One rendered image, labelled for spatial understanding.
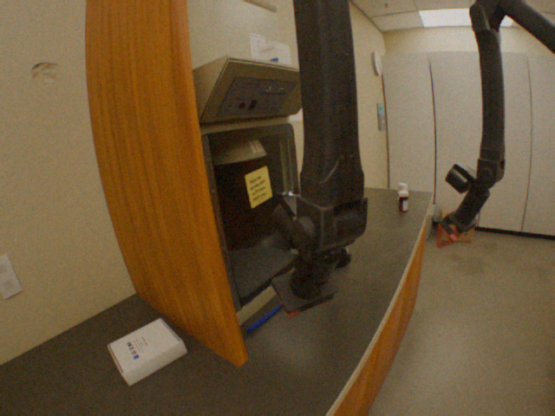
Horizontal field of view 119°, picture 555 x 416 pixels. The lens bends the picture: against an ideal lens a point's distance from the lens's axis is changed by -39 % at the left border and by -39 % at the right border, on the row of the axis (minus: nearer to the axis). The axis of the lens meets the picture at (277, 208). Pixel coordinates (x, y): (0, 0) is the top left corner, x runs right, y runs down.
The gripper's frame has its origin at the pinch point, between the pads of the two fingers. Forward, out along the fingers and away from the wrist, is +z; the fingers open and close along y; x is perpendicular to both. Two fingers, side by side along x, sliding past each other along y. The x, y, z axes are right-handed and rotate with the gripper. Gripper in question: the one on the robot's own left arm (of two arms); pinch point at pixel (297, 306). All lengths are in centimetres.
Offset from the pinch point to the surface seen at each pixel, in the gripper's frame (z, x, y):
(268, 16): -43, -54, -13
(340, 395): 1.7, 19.4, 0.5
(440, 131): 52, -127, -275
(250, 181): -10.7, -25.8, 0.2
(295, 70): -33.1, -32.2, -10.5
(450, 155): 72, -103, -281
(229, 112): -26.3, -28.7, 4.2
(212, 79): -34.0, -26.2, 8.0
